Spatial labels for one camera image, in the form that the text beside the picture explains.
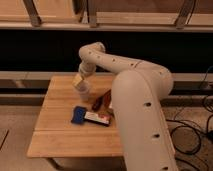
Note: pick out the blue sponge block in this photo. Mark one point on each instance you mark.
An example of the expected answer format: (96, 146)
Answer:
(78, 115)

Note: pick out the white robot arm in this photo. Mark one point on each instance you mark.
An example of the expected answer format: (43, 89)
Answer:
(136, 92)

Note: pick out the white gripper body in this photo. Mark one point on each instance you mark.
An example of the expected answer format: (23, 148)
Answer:
(86, 69)

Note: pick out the wooden table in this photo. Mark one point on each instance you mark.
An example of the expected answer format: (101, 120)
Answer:
(56, 136)

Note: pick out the yellow tag on gripper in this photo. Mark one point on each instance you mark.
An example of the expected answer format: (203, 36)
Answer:
(77, 80)

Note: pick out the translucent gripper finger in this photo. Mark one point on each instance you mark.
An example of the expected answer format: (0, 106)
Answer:
(83, 90)

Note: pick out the black red rectangular box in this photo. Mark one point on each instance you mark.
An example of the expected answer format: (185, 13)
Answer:
(98, 118)

